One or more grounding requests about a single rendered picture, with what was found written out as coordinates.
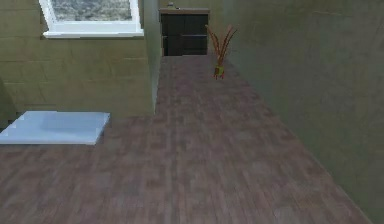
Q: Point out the dark wooden cabinet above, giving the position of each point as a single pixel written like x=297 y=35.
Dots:
x=184 y=36

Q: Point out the white framed window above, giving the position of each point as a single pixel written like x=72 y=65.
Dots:
x=93 y=30

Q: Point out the small grey object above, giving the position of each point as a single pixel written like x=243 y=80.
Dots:
x=171 y=4

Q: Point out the pale blue flat slab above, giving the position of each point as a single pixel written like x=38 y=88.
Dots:
x=56 y=127

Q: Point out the red twig house plant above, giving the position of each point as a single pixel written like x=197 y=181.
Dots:
x=220 y=53

